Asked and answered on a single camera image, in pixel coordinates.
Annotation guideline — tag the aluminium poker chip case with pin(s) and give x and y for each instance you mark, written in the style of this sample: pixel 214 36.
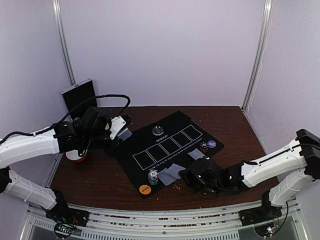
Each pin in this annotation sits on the aluminium poker chip case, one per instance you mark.
pixel 78 93

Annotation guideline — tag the black poker mat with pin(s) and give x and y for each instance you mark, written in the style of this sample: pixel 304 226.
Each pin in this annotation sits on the black poker mat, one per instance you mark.
pixel 144 151

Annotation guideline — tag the orange white bowl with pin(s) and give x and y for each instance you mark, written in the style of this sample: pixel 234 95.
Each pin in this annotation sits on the orange white bowl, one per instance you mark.
pixel 75 156

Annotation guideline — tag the orange big blind button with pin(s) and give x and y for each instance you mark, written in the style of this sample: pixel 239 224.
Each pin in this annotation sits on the orange big blind button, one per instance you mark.
pixel 145 189

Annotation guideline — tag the clear dealer button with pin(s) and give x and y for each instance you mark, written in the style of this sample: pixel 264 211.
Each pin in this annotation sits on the clear dealer button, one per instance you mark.
pixel 157 131

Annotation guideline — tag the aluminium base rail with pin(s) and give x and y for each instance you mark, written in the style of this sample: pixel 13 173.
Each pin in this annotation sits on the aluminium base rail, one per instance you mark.
pixel 215 223

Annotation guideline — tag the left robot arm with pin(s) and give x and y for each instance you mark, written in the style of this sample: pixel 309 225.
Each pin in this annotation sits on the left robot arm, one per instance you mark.
pixel 59 138

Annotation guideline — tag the purple small blind button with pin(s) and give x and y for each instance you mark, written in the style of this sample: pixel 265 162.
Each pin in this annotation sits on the purple small blind button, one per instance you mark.
pixel 211 144

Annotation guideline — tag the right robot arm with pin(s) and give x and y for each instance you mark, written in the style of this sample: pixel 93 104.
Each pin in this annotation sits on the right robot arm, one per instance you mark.
pixel 300 159

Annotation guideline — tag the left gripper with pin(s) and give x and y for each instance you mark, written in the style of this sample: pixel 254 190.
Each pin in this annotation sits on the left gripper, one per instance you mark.
pixel 116 144

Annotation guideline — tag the aluminium frame post left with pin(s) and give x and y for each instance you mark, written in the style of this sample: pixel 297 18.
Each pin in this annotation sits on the aluminium frame post left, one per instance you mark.
pixel 63 43

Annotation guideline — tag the multicolour poker chip stack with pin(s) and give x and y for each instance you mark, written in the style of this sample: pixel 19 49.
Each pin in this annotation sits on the multicolour poker chip stack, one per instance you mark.
pixel 153 177

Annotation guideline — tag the dealt playing card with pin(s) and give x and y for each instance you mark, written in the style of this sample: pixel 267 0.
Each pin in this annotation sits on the dealt playing card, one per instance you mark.
pixel 166 178
pixel 174 170
pixel 196 154

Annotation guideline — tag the small poker chip stack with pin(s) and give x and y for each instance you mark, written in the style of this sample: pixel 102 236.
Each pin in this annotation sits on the small poker chip stack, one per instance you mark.
pixel 203 147

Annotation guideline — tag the aluminium frame post right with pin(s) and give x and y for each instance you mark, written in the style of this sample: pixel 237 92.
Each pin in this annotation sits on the aluminium frame post right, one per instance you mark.
pixel 257 64

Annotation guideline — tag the aluminium frame post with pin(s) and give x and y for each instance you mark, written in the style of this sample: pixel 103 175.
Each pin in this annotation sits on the aluminium frame post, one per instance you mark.
pixel 63 43
pixel 257 64

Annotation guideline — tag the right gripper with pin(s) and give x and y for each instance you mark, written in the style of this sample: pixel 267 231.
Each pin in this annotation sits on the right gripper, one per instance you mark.
pixel 191 178

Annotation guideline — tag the blue playing card deck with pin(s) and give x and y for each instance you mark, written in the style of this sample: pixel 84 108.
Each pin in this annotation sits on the blue playing card deck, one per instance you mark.
pixel 124 134

